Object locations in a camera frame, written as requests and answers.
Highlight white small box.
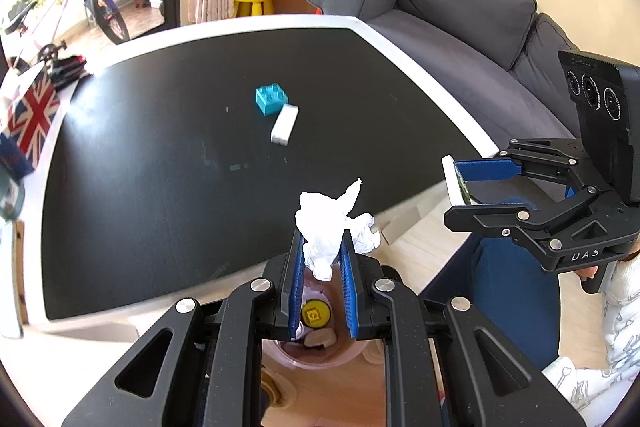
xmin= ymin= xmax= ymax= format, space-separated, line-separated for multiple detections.
xmin=270 ymin=104 xmax=299 ymax=146

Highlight yellow plastic stool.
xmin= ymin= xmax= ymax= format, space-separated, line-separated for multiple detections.
xmin=233 ymin=0 xmax=274 ymax=17

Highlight teal toy brick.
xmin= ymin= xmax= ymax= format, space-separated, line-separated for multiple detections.
xmin=255 ymin=83 xmax=288 ymax=116

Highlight union jack box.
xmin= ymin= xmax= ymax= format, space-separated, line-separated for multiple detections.
xmin=1 ymin=68 xmax=60 ymax=179

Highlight person's blue trouser leg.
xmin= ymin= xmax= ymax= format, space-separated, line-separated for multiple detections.
xmin=420 ymin=234 xmax=561 ymax=369

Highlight pink trash bin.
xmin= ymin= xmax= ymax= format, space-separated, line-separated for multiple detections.
xmin=262 ymin=268 xmax=384 ymax=371

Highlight bicycle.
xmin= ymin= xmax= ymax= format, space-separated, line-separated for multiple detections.
xmin=2 ymin=0 xmax=130 ymax=44

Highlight grey sofa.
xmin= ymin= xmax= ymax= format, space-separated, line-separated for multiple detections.
xmin=307 ymin=0 xmax=580 ymax=147

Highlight white tissue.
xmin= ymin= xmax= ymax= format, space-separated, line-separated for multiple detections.
xmin=295 ymin=178 xmax=382 ymax=282

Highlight black red bag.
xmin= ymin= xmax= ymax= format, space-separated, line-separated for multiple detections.
xmin=38 ymin=40 xmax=88 ymax=92

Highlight beige zip pouch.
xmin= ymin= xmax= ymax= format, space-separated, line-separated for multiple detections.
xmin=442 ymin=155 xmax=473 ymax=206

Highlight black camera box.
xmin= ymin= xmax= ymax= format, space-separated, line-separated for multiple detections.
xmin=559 ymin=51 xmax=639 ymax=205

